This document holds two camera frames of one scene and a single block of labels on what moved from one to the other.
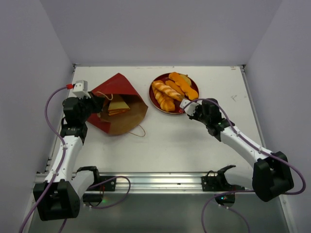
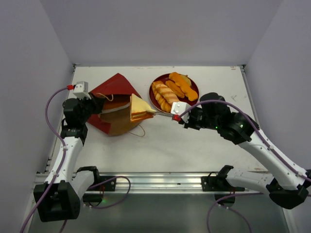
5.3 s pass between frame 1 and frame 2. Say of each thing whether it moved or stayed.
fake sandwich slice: moved
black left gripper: stayed
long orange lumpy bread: stayed
